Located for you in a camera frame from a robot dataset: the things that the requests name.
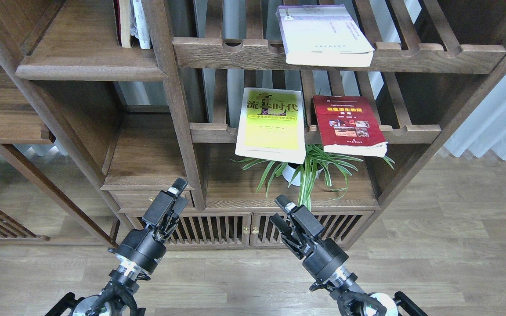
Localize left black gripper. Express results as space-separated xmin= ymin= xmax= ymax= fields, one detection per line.
xmin=108 ymin=178 xmax=188 ymax=275

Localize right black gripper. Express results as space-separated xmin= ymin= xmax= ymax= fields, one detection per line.
xmin=270 ymin=194 xmax=349 ymax=284

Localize red paperback book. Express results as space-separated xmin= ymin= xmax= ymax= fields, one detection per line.
xmin=312 ymin=95 xmax=388 ymax=157

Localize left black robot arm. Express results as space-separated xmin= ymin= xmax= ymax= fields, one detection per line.
xmin=47 ymin=178 xmax=188 ymax=316

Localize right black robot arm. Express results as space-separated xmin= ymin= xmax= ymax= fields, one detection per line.
xmin=270 ymin=194 xmax=426 ymax=316

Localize brass cabinet door knobs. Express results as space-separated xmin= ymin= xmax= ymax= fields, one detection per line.
xmin=242 ymin=226 xmax=259 ymax=234

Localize white plant pot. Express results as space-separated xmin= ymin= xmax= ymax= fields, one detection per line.
xmin=282 ymin=163 xmax=323 ymax=186

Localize spider plant leaves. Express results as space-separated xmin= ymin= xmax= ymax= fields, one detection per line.
xmin=220 ymin=144 xmax=395 ymax=212

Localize yellow green book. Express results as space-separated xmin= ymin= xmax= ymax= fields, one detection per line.
xmin=235 ymin=87 xmax=306 ymax=164

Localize dark wooden bookshelf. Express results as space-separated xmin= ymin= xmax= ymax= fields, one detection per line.
xmin=0 ymin=0 xmax=506 ymax=248

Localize white purple book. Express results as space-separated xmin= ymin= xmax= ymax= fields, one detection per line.
xmin=276 ymin=4 xmax=374 ymax=67

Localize upright tan book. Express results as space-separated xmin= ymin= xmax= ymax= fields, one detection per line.
xmin=114 ymin=0 xmax=132 ymax=48

